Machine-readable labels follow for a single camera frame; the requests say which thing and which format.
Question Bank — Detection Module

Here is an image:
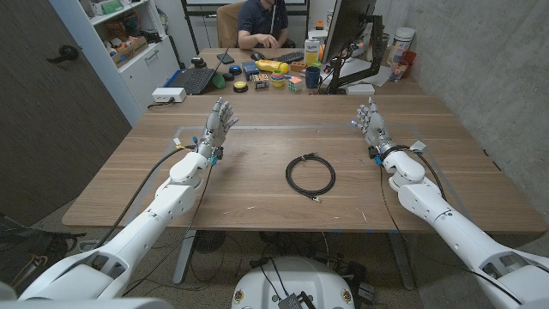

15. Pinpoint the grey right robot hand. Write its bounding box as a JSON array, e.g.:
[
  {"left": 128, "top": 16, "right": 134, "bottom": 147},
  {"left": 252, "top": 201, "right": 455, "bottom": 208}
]
[{"left": 350, "top": 96, "right": 399, "bottom": 160}]

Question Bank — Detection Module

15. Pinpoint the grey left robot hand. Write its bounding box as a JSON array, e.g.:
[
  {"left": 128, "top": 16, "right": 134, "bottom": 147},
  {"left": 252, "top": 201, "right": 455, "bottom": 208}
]
[{"left": 196, "top": 96, "right": 240, "bottom": 161}]

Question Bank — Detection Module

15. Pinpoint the white flat box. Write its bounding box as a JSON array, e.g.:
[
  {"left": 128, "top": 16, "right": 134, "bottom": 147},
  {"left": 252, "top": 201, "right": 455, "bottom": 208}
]
[{"left": 345, "top": 83, "right": 377, "bottom": 96}]

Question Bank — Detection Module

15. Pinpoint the black laptop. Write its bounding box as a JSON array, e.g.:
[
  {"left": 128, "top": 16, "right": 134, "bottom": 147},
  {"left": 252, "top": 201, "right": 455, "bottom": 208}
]
[{"left": 164, "top": 45, "right": 232, "bottom": 96}]

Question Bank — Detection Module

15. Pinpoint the white power strip box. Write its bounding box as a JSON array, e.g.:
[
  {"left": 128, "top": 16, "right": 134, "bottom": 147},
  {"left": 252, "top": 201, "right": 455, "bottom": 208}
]
[{"left": 151, "top": 87, "right": 188, "bottom": 104}]

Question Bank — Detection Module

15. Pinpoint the black monitor stand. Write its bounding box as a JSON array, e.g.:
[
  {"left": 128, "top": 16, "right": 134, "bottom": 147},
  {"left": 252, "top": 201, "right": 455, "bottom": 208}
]
[{"left": 325, "top": 15, "right": 386, "bottom": 95}]

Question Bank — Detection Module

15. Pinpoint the blue box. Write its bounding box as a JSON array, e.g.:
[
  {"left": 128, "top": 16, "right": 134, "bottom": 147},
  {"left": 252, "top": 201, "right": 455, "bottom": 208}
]
[{"left": 241, "top": 61, "right": 261, "bottom": 82}]

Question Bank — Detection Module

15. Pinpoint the dark blue mug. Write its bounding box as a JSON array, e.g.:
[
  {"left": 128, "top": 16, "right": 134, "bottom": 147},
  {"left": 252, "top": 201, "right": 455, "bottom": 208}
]
[{"left": 305, "top": 65, "right": 323, "bottom": 90}]

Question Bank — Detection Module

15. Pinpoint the yellow mustard bottle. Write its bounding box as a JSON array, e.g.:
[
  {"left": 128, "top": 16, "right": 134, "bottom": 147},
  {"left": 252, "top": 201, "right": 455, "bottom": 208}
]
[{"left": 255, "top": 59, "right": 290, "bottom": 75}]

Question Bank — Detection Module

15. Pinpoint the white wipes canister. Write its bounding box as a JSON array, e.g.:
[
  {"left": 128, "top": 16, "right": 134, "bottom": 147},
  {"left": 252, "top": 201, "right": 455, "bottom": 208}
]
[{"left": 386, "top": 27, "right": 417, "bottom": 67}]

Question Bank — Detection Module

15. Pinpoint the yellow white carton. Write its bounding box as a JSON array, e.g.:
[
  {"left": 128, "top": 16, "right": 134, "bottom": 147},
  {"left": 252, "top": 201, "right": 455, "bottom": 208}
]
[{"left": 304, "top": 39, "right": 321, "bottom": 66}]

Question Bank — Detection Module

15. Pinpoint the tan office chair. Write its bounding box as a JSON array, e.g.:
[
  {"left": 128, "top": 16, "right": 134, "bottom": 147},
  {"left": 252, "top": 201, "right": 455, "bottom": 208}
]
[{"left": 215, "top": 1, "right": 244, "bottom": 49}]

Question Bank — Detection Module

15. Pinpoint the black keyboard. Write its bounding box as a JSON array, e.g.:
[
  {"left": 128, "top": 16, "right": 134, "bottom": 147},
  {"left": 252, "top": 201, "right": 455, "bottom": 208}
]
[{"left": 271, "top": 50, "right": 306, "bottom": 65}]

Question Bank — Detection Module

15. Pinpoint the black computer monitor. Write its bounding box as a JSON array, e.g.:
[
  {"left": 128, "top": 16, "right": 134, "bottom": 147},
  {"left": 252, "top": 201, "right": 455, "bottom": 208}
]
[{"left": 321, "top": 0, "right": 378, "bottom": 65}]

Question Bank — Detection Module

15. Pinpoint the person in dark shirt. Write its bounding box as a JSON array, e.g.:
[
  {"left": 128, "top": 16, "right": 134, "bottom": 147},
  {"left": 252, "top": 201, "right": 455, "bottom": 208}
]
[{"left": 237, "top": 0, "right": 290, "bottom": 50}]

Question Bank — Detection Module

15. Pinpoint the white storage cabinet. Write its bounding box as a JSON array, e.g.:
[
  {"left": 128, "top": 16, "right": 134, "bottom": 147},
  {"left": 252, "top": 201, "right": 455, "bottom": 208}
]
[{"left": 48, "top": 0, "right": 181, "bottom": 127}]

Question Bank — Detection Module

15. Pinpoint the cardboard box of items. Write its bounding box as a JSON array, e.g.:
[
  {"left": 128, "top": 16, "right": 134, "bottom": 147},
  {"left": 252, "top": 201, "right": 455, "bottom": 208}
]
[{"left": 104, "top": 35, "right": 149, "bottom": 69}]

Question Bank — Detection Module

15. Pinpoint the white robot torso base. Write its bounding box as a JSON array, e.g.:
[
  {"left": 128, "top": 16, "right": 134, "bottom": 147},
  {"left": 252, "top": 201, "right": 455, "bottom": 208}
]
[{"left": 231, "top": 256, "right": 356, "bottom": 309}]

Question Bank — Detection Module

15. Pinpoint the black bag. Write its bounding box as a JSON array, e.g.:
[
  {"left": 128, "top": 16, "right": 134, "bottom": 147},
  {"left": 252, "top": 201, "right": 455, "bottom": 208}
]
[{"left": 0, "top": 213, "right": 87, "bottom": 297}]

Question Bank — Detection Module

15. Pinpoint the black coiled Ethernet cable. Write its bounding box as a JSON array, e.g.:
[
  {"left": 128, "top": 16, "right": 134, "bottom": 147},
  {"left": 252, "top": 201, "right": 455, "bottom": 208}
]
[{"left": 285, "top": 152, "right": 337, "bottom": 203}]

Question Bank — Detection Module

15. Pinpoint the black door handle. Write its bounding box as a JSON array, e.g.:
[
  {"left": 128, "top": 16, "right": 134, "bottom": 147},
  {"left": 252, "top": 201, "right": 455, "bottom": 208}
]
[{"left": 45, "top": 45, "right": 80, "bottom": 65}]

